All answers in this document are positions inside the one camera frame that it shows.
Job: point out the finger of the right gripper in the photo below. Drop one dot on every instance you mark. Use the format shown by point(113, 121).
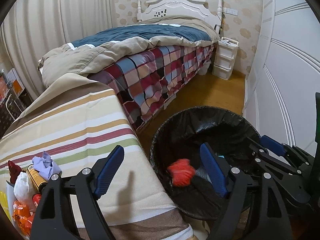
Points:
point(272, 145)
point(255, 146)

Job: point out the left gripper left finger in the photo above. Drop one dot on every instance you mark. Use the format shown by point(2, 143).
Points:
point(54, 217)

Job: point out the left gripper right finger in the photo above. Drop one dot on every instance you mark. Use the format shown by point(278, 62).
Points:
point(268, 213)

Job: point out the red small packet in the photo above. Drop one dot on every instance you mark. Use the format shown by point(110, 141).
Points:
point(36, 199)

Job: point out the yellow bottle black cap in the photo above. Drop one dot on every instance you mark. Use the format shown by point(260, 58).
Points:
point(39, 182)

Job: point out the white tissue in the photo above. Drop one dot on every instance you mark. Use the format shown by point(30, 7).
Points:
point(24, 191)

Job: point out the purple paper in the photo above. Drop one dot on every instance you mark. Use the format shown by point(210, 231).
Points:
point(45, 166)

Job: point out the dark red ribbon bundle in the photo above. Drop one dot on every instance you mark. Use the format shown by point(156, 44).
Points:
point(14, 171)

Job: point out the red foam fruit net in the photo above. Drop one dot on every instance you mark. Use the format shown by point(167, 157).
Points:
point(181, 172)

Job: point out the black trash bin with liner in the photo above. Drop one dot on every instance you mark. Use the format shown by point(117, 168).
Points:
point(181, 136)

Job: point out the white wardrobe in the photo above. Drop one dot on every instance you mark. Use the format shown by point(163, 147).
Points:
point(281, 86)

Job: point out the small white waste bin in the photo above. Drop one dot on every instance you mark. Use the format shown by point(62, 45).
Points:
point(204, 69)

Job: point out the white plastic drawer unit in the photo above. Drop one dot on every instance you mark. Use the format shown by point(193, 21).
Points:
point(225, 56)

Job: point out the striped tablecloth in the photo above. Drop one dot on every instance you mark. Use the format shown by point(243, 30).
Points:
point(78, 121)

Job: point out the brown patterned storage box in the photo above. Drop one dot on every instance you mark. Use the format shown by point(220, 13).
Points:
point(11, 108)

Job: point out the plaid bed sheet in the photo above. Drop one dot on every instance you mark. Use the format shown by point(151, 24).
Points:
point(144, 82)

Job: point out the cardboard box orange print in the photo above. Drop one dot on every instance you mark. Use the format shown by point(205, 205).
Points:
point(16, 82)

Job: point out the white wooden bed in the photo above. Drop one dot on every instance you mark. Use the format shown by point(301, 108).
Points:
point(193, 8)

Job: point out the beige and blue duvet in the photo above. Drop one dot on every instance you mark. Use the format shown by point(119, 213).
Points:
point(91, 54)

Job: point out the cream curtain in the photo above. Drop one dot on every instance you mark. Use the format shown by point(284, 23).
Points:
point(34, 27)

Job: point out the white wall switch panel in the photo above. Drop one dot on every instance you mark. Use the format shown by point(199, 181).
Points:
point(230, 11)

